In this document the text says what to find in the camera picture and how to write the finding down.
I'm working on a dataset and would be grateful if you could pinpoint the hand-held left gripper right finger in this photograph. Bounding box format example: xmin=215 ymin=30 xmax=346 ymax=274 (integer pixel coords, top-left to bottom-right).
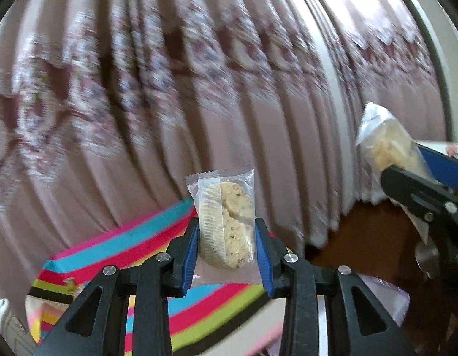
xmin=254 ymin=217 xmax=417 ymax=356

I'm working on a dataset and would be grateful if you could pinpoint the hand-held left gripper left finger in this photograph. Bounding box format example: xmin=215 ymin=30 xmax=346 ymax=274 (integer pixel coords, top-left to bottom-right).
xmin=34 ymin=217 xmax=200 ymax=356

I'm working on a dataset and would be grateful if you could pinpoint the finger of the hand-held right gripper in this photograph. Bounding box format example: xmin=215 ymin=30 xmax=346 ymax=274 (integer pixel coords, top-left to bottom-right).
xmin=414 ymin=140 xmax=458 ymax=190
xmin=380 ymin=166 xmax=458 ymax=286

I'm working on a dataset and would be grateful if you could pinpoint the clear pastry packet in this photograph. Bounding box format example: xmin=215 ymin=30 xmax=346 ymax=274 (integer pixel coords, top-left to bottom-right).
xmin=355 ymin=102 xmax=437 ymax=241

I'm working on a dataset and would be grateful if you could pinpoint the clear-wrapped cookie packet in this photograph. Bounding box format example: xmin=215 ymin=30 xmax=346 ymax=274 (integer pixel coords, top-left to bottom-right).
xmin=185 ymin=169 xmax=264 ymax=286

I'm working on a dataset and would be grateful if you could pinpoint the clear plastic storage bin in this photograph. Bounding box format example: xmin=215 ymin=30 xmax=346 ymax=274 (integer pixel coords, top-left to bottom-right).
xmin=359 ymin=272 xmax=411 ymax=329

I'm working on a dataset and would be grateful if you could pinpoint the white pink bed sheet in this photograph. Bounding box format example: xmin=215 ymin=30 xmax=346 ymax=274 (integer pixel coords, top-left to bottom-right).
xmin=169 ymin=297 xmax=285 ymax=356

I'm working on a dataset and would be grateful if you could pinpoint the striped colourful blanket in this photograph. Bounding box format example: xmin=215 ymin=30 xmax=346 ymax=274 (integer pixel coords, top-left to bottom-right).
xmin=25 ymin=198 xmax=278 ymax=353

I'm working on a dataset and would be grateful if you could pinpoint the pink patterned curtain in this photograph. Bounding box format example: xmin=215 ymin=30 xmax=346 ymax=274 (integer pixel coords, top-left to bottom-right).
xmin=0 ymin=0 xmax=452 ymax=293

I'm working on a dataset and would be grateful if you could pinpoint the white bag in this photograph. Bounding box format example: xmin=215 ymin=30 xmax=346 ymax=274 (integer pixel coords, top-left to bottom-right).
xmin=0 ymin=298 xmax=37 ymax=356

